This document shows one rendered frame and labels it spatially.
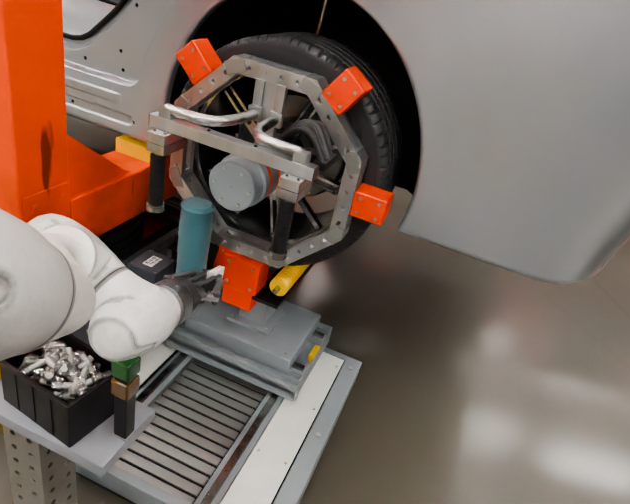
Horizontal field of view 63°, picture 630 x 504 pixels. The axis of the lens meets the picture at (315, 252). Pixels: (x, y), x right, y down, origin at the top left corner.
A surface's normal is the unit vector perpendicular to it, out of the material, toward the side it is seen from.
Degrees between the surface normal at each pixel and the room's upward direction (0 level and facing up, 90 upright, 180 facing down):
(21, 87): 90
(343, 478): 0
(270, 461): 0
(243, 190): 90
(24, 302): 90
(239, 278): 90
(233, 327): 0
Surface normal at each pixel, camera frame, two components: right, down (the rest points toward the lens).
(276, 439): 0.20, -0.85
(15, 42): 0.91, 0.34
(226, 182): -0.35, 0.40
